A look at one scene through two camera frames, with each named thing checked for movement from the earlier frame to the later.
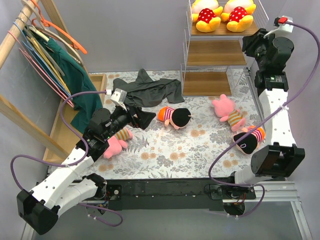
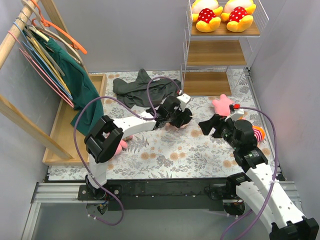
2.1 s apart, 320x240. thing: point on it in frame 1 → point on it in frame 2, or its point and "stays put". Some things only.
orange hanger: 45,23 stays put
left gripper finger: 144,118 → 184,118
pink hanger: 41,70 stays put
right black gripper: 251,43 → 217,127
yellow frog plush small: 237,13 stays put
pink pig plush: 225,108 stays put
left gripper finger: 138,110 → 176,122
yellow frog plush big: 205,13 stays put
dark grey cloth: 144,92 stays put
